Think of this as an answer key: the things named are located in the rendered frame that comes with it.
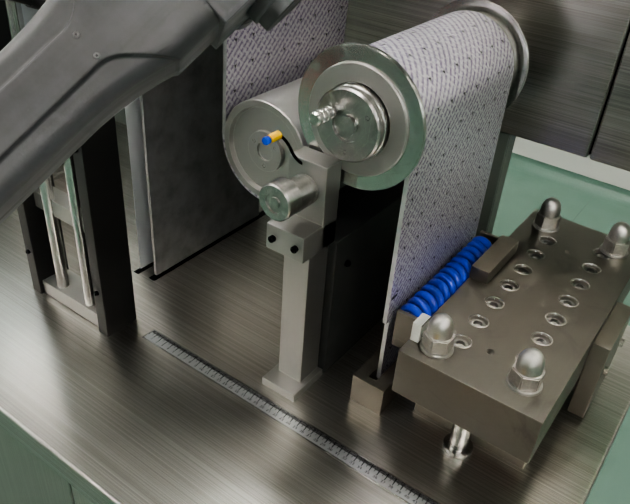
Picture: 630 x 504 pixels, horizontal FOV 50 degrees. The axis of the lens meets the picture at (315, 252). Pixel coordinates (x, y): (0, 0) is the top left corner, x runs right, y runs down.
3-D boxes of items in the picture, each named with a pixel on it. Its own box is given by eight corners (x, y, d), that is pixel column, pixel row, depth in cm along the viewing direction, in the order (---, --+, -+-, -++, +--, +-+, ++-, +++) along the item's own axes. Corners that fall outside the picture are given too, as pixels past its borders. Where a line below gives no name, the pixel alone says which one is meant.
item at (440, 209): (382, 322, 77) (404, 178, 67) (471, 238, 93) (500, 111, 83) (386, 324, 77) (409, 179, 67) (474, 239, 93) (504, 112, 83)
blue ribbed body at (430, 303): (392, 326, 78) (396, 303, 77) (472, 249, 93) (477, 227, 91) (419, 339, 77) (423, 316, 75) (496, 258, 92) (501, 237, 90)
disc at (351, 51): (294, 164, 74) (301, 27, 66) (296, 162, 75) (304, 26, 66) (412, 211, 67) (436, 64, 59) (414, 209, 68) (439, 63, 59)
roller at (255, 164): (224, 181, 83) (223, 86, 76) (342, 121, 100) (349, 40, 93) (302, 216, 77) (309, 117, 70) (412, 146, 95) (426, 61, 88)
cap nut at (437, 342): (413, 349, 72) (419, 316, 70) (429, 331, 75) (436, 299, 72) (443, 364, 71) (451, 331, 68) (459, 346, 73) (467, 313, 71)
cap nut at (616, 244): (596, 251, 91) (606, 223, 88) (604, 240, 93) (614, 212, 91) (623, 262, 89) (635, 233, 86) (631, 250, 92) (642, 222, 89)
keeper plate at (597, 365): (566, 410, 83) (593, 342, 77) (591, 366, 90) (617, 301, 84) (586, 420, 82) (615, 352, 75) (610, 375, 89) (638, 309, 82)
